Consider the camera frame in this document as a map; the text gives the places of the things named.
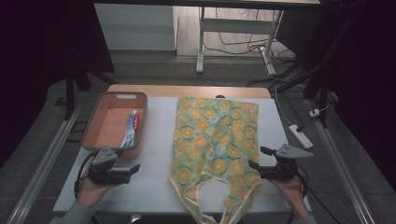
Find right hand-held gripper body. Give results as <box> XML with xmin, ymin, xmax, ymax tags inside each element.
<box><xmin>259</xmin><ymin>143</ymin><xmax>315</xmax><ymax>182</ymax></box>

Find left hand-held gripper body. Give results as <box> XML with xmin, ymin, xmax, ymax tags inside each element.
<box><xmin>88</xmin><ymin>146</ymin><xmax>133</xmax><ymax>187</ymax></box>

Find toothpaste tube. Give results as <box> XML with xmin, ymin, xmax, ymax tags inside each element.
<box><xmin>120</xmin><ymin>109</ymin><xmax>141</xmax><ymax>149</ymax></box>

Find orange plastic basket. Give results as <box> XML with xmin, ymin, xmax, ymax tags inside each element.
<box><xmin>80</xmin><ymin>91</ymin><xmax>149</xmax><ymax>161</ymax></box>

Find yellow fruit print shopping bag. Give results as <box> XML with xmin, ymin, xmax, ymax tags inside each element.
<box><xmin>167</xmin><ymin>96</ymin><xmax>263</xmax><ymax>224</ymax></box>

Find person's left hand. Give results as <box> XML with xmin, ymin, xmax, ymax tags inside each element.
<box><xmin>76</xmin><ymin>176</ymin><xmax>117</xmax><ymax>208</ymax></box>

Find person's right hand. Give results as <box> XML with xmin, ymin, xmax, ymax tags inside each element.
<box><xmin>268</xmin><ymin>175</ymin><xmax>313</xmax><ymax>220</ymax></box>

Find white table cover sheet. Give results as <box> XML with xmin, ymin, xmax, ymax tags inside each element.
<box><xmin>52</xmin><ymin>96</ymin><xmax>312</xmax><ymax>216</ymax></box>

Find white power strip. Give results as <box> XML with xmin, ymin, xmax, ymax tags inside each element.
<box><xmin>288</xmin><ymin>123</ymin><xmax>315</xmax><ymax>150</ymax></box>

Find black metal stand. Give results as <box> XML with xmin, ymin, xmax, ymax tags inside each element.
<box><xmin>63</xmin><ymin>59</ymin><xmax>117</xmax><ymax>121</ymax></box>
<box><xmin>275</xmin><ymin>18</ymin><xmax>356</xmax><ymax>129</ymax></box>

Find white cabinet panel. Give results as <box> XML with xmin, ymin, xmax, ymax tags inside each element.
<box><xmin>93</xmin><ymin>3</ymin><xmax>179</xmax><ymax>51</ymax></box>

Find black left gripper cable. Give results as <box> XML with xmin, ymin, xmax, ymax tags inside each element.
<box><xmin>73</xmin><ymin>150</ymin><xmax>98</xmax><ymax>200</ymax></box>

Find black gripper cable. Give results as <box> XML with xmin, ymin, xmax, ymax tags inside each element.
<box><xmin>288</xmin><ymin>164</ymin><xmax>341</xmax><ymax>224</ymax></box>
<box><xmin>73</xmin><ymin>150</ymin><xmax>98</xmax><ymax>200</ymax></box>

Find white power strip cable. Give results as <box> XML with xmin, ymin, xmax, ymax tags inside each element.
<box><xmin>274</xmin><ymin>77</ymin><xmax>296</xmax><ymax>127</ymax></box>

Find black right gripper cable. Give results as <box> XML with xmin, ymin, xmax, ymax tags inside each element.
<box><xmin>288</xmin><ymin>164</ymin><xmax>341</xmax><ymax>224</ymax></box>

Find grey metal rail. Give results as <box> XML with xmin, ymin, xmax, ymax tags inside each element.
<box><xmin>305</xmin><ymin>98</ymin><xmax>376</xmax><ymax>224</ymax></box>
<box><xmin>6</xmin><ymin>105</ymin><xmax>82</xmax><ymax>224</ymax></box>

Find black floor cables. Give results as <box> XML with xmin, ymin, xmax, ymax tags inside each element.
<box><xmin>204</xmin><ymin>7</ymin><xmax>297</xmax><ymax>64</ymax></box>

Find white desk frame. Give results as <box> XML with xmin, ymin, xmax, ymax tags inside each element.
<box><xmin>195</xmin><ymin>6</ymin><xmax>285</xmax><ymax>76</ymax></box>

